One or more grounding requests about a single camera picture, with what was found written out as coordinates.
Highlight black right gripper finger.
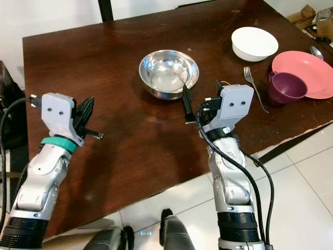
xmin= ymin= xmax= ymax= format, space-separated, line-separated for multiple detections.
xmin=182 ymin=83 xmax=197 ymax=124

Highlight stainless steel bowl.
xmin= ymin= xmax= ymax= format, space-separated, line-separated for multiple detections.
xmin=138 ymin=49 xmax=200 ymax=101

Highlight silver metal fork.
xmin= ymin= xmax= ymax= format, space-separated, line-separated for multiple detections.
xmin=242 ymin=66 xmax=272 ymax=114

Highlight black bag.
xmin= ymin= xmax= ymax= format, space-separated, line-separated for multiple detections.
xmin=0 ymin=94 xmax=28 ymax=157

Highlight purple plastic cup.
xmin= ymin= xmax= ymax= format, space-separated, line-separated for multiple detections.
xmin=267 ymin=71 xmax=308 ymax=105

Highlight white ceramic bowl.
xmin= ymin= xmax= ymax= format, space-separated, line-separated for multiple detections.
xmin=231 ymin=27 xmax=279 ymax=63

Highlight pink plastic plate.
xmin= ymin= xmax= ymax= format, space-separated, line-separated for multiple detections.
xmin=271 ymin=51 xmax=333 ymax=101

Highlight dark robot right leg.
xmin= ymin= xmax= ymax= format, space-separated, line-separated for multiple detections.
xmin=159 ymin=208 xmax=211 ymax=250

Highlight silver metal spoon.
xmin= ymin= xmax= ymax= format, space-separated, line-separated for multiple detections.
xmin=310 ymin=45 xmax=325 ymax=61

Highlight brown cardboard pieces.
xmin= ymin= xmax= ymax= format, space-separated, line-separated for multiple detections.
xmin=288 ymin=4 xmax=318 ymax=24

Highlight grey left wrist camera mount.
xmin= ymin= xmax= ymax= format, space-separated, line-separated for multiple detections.
xmin=41 ymin=92 xmax=84 ymax=148

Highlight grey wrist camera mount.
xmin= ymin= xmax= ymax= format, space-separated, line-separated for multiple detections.
xmin=217 ymin=84 xmax=255 ymax=134
xmin=41 ymin=92 xmax=84 ymax=148

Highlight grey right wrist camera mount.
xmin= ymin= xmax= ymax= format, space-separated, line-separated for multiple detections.
xmin=217 ymin=84 xmax=255 ymax=134

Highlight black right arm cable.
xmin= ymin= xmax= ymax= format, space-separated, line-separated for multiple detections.
xmin=196 ymin=102 xmax=275 ymax=246

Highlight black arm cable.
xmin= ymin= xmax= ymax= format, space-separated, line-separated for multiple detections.
xmin=196 ymin=102 xmax=275 ymax=246
xmin=0 ymin=96 xmax=44 ymax=235

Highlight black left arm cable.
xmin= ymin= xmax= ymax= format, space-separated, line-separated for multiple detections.
xmin=0 ymin=96 xmax=44 ymax=235

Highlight black metal post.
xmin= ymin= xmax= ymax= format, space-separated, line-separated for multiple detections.
xmin=98 ymin=0 xmax=114 ymax=22

